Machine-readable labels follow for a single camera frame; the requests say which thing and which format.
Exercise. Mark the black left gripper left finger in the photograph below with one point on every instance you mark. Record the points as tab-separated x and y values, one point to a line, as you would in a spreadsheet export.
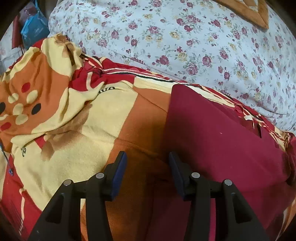
60	220

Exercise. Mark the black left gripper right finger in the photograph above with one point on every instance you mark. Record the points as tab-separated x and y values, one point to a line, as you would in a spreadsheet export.
235	219

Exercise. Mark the dark red sweater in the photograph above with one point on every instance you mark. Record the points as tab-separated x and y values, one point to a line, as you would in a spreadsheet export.
219	142

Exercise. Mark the orange red patterned blanket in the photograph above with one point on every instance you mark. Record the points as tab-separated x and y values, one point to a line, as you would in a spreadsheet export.
66	115

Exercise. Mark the white floral quilt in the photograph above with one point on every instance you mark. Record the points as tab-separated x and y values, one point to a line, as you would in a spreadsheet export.
199	42

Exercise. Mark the blue plastic bag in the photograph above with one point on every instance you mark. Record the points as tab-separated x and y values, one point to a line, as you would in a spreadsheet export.
34	29

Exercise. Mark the brown plush pillow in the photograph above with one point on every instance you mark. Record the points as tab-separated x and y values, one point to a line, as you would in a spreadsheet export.
253	11

